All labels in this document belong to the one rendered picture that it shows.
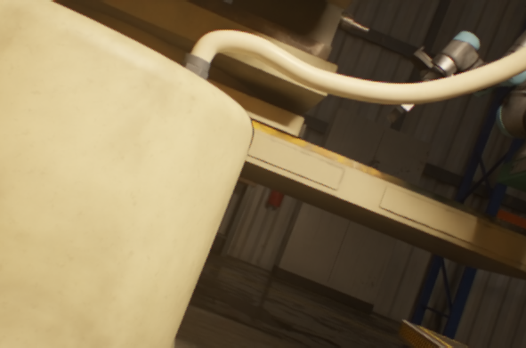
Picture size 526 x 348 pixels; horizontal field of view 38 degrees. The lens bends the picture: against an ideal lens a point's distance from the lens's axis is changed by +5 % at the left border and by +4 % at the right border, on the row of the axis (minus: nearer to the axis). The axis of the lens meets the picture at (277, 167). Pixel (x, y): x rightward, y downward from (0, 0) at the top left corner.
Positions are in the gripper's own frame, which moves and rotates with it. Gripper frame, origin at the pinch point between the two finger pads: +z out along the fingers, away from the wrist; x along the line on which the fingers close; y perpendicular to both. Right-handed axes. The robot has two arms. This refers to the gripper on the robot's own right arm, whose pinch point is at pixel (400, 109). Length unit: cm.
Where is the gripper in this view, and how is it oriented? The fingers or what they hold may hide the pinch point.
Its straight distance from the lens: 225.6
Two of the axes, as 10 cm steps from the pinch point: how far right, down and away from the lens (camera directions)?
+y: 7.1, 7.0, -0.1
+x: -1.5, 1.7, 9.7
